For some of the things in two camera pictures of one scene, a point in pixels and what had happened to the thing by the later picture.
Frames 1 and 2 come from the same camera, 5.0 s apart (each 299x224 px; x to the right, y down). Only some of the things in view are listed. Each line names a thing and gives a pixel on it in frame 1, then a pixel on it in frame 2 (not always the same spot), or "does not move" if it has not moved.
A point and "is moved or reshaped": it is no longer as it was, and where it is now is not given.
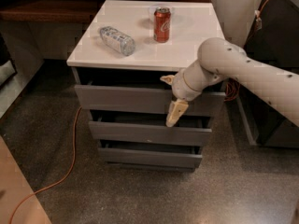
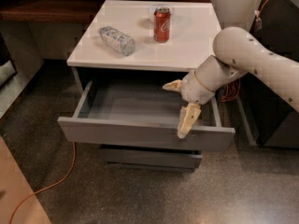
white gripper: [179, 87] → [196, 90]
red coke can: [162, 24] does not move
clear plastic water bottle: [118, 40] does not move
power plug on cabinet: [259, 21] does not move
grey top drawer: [148, 99] is moved or reshaped
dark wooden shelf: [76, 6] does not move
